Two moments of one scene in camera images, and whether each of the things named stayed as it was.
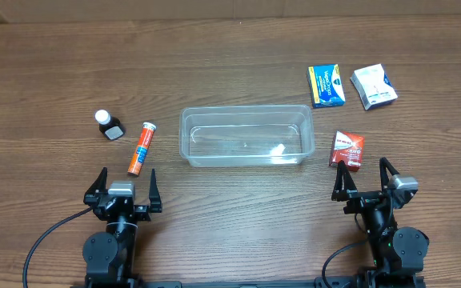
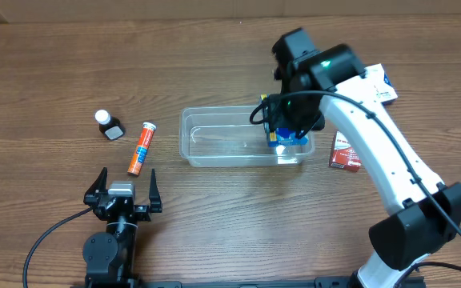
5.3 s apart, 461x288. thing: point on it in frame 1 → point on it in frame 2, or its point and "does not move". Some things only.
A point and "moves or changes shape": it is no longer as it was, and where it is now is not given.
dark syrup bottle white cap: [110, 126] does not move
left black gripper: [146, 210] does not move
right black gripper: [343, 188] → [276, 115]
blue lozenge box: [326, 86] moves or changes shape
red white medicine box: [348, 147] does not move
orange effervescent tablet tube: [146, 138] does not move
